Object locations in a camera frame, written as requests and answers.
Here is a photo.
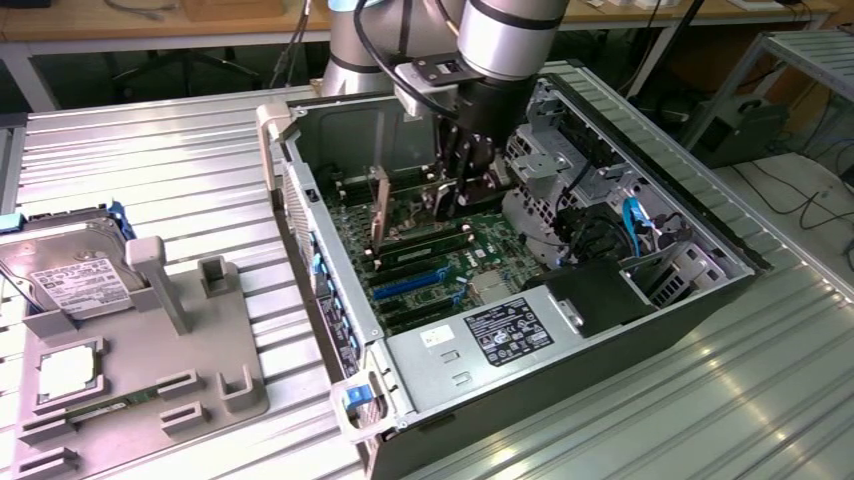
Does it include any wooden desk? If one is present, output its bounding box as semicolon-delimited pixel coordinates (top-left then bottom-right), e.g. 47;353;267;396
0;0;836;44

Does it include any grey metal drive cage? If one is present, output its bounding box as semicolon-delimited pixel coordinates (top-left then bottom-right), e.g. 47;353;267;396
497;122;642;266

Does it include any black chair base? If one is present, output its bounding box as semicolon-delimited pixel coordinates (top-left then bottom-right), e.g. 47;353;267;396
110;47;262;96

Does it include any hard disk with blue carrier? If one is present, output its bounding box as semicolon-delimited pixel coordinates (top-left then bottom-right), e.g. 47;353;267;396
0;199;152;321

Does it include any silver CPU chip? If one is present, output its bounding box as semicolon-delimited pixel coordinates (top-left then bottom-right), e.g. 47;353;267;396
36;347;99;401

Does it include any silver chipset heatsink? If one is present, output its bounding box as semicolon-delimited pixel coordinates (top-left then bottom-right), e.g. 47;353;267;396
470;272;519;301

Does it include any blue expansion slot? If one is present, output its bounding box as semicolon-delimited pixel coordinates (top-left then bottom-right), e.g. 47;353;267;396
370;267;449;301

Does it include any CPU socket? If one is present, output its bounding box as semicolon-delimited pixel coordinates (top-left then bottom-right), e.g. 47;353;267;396
387;199;435;236

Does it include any green motherboard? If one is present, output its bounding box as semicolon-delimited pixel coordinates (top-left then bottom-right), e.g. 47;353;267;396
326;154;555;336

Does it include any graphics card with metal bracket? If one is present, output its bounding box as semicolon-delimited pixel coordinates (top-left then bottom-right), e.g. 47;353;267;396
366;164;463;256

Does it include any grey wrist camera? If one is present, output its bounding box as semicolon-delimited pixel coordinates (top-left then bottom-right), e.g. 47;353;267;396
393;57;483;120

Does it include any grey cable coil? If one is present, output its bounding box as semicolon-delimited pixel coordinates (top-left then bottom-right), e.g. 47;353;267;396
103;0;182;22

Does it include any black RAM stick with label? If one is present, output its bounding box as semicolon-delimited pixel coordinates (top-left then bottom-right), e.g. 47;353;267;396
373;234;473;269

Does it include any black floor cable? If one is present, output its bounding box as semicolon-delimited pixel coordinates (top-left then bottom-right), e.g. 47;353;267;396
733;159;854;226

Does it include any green RAM stick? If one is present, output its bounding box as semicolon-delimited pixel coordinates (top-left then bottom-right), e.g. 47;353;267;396
66;387;166;424

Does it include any grey parts rack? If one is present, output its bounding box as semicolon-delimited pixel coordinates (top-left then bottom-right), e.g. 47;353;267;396
12;237;273;480

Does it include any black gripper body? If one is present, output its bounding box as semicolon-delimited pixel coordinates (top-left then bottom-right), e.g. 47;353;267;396
455;74;537;147

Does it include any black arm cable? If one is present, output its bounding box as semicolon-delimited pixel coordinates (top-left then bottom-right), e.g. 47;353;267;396
351;0;469;121

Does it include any blue disk wire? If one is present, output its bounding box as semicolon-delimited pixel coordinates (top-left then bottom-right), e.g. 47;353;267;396
619;197;653;259

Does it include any black expansion slot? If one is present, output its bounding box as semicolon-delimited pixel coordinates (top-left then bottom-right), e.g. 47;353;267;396
383;294;462;334

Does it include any grey power supply unit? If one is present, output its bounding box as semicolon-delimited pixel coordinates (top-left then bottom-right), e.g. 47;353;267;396
383;287;589;416

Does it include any open black PC case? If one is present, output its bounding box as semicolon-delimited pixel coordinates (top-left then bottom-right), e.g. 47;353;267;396
256;72;776;480

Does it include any black box device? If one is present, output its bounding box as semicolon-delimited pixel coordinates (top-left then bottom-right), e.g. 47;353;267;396
693;97;793;169

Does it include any metal slat rack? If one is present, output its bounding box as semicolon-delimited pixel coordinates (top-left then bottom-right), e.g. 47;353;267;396
679;29;854;151

